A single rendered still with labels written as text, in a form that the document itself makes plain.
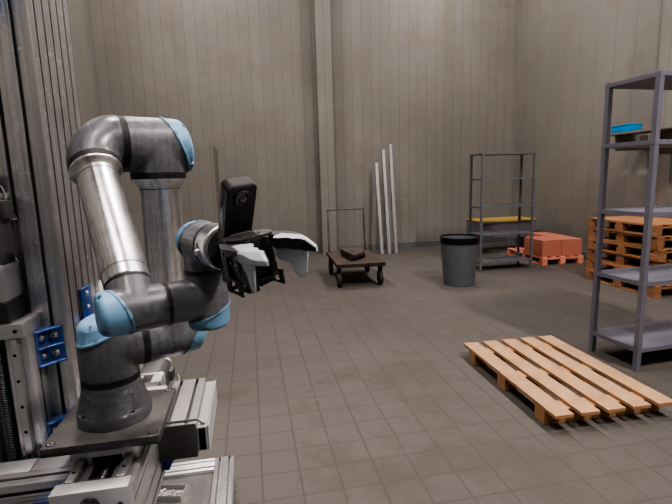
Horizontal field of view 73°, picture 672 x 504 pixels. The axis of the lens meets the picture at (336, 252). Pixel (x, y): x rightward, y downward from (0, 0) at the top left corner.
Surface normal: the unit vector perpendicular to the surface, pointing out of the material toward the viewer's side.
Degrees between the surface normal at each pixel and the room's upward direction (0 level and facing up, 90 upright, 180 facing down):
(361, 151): 90
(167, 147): 92
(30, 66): 90
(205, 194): 90
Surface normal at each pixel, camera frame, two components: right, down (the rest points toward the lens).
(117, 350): 0.60, 0.11
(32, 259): 0.19, 0.15
